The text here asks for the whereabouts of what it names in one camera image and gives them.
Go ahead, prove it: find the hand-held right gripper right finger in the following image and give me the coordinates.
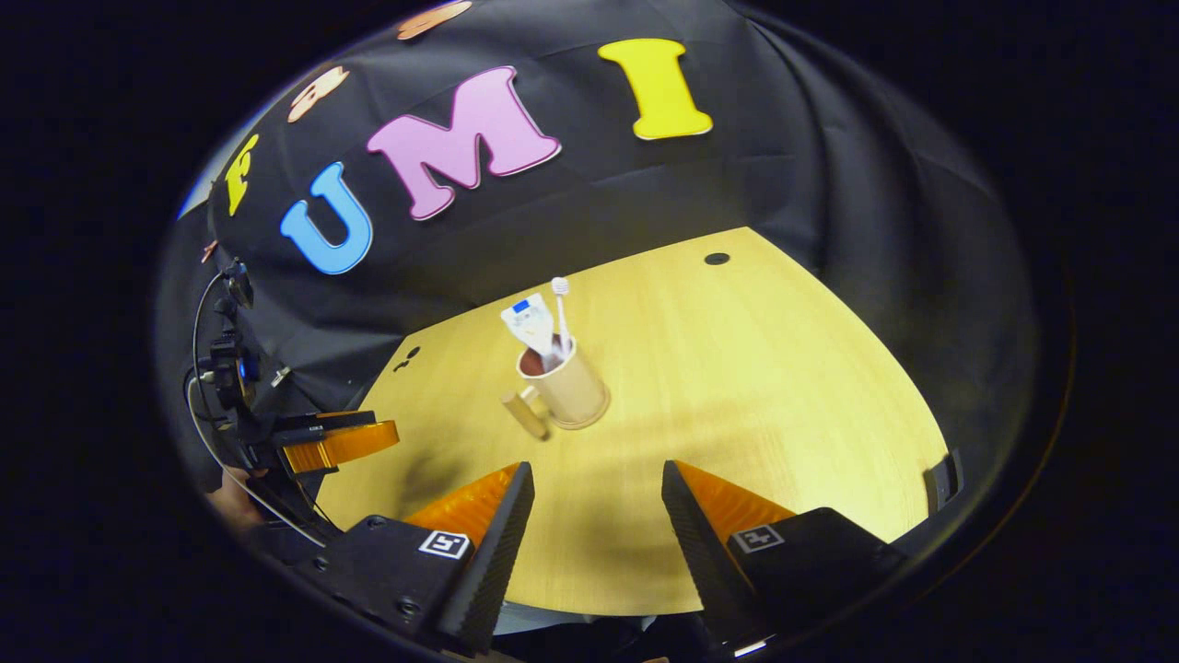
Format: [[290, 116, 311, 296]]
[[661, 460, 908, 657]]

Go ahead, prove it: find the cream cup with handle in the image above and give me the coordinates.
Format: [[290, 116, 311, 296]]
[[501, 335, 612, 441]]

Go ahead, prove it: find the white toothpaste tube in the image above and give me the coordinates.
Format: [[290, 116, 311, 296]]
[[499, 296, 559, 370]]

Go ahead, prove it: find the wooden desktop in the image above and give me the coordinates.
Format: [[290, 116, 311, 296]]
[[315, 227, 950, 618]]

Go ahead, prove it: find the black backdrop cloth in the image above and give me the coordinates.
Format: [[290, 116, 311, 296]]
[[157, 0, 1042, 553]]

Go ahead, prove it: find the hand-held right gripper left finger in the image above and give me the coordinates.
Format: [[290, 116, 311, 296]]
[[295, 462, 535, 657]]

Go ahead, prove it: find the black desk edge bracket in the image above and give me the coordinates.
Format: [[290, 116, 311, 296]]
[[923, 448, 964, 513]]

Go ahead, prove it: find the pale pink toothbrush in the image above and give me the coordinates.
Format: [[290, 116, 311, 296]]
[[550, 276, 575, 361]]

